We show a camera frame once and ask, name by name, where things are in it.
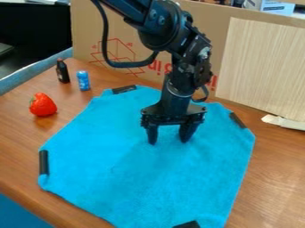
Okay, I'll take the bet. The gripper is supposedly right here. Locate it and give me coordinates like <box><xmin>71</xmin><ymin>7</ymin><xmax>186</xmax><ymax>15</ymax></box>
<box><xmin>139</xmin><ymin>77</ymin><xmax>209</xmax><ymax>146</ymax></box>

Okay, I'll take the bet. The blue cloth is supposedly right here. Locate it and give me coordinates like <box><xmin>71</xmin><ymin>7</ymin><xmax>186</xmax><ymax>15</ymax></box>
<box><xmin>37</xmin><ymin>84</ymin><xmax>258</xmax><ymax>228</ymax></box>

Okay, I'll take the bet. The blue can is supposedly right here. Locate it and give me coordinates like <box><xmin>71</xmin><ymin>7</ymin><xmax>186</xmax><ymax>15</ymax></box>
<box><xmin>75</xmin><ymin>69</ymin><xmax>92</xmax><ymax>92</ymax></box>

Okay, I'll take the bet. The cardboard box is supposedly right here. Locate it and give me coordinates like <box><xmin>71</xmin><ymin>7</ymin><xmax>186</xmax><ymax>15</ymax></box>
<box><xmin>69</xmin><ymin>0</ymin><xmax>305</xmax><ymax>92</ymax></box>

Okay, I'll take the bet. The white paper piece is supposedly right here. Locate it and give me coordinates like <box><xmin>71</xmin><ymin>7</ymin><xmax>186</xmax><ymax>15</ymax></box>
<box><xmin>260</xmin><ymin>114</ymin><xmax>305</xmax><ymax>132</ymax></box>

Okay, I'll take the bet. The white board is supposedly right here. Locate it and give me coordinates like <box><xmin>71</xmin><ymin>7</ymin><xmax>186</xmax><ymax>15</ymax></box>
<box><xmin>214</xmin><ymin>16</ymin><xmax>305</xmax><ymax>123</ymax></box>

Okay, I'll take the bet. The black bottle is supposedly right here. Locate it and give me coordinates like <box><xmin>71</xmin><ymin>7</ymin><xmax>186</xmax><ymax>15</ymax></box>
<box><xmin>54</xmin><ymin>57</ymin><xmax>72</xmax><ymax>85</ymax></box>

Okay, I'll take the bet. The red toy pepper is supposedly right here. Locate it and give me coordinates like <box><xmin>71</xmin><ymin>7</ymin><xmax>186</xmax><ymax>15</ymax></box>
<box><xmin>29</xmin><ymin>92</ymin><xmax>59</xmax><ymax>118</ymax></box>

